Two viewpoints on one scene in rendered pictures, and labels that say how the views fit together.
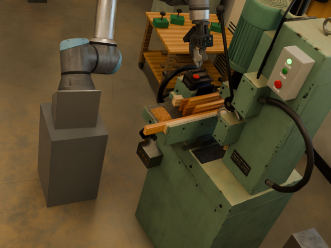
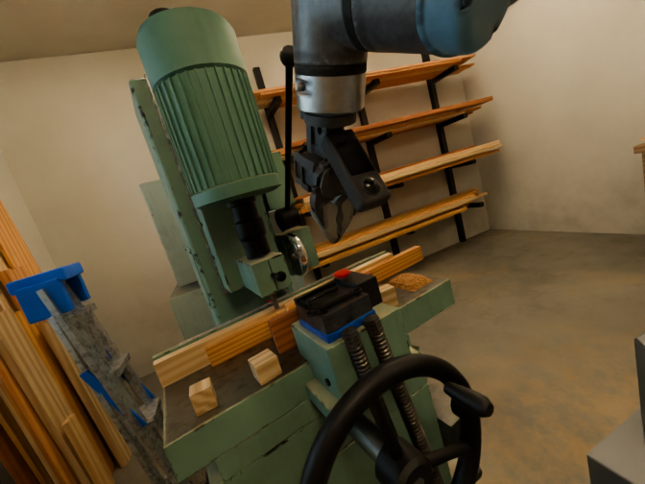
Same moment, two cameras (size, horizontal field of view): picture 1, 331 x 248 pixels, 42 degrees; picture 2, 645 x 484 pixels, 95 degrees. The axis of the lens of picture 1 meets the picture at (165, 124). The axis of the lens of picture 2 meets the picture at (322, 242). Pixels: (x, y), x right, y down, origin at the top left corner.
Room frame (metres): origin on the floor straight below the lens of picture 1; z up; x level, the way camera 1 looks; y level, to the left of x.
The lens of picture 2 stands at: (2.22, 0.04, 1.17)
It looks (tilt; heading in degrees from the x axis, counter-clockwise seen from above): 10 degrees down; 195
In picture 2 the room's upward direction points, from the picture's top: 16 degrees counter-clockwise
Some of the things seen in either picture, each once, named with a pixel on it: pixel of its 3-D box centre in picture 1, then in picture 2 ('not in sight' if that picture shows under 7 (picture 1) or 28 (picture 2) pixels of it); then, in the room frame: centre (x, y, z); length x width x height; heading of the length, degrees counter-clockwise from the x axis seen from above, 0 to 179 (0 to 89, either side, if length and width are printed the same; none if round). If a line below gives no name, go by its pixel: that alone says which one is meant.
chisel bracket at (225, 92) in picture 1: (233, 97); (264, 274); (1.64, -0.26, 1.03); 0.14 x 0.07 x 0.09; 42
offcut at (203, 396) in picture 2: not in sight; (203, 396); (1.88, -0.31, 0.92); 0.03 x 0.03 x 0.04; 37
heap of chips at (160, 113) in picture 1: (162, 113); (407, 278); (1.53, 0.03, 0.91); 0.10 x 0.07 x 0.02; 42
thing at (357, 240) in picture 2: not in sight; (390, 163); (-1.05, 0.09, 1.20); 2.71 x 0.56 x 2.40; 124
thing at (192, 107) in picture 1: (205, 106); not in sight; (1.65, -0.16, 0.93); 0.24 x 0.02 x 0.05; 132
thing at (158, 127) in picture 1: (201, 117); (333, 295); (1.57, -0.15, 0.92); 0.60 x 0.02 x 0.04; 132
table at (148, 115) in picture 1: (200, 107); (330, 346); (1.71, -0.14, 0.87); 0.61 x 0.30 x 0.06; 132
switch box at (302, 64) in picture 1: (289, 73); not in sight; (1.33, -0.36, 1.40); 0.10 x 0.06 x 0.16; 42
